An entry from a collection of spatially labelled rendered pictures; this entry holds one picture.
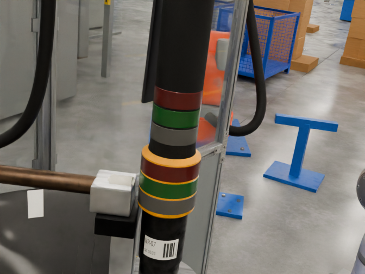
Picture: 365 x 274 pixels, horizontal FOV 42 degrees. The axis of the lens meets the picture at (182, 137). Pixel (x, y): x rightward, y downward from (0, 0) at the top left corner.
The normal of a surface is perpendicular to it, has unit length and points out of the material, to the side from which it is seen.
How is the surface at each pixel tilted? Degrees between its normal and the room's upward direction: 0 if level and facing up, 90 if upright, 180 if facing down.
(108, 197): 90
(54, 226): 40
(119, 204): 90
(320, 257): 0
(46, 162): 90
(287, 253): 0
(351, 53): 90
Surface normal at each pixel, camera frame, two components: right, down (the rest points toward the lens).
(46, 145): 0.78, 0.31
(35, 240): 0.12, -0.44
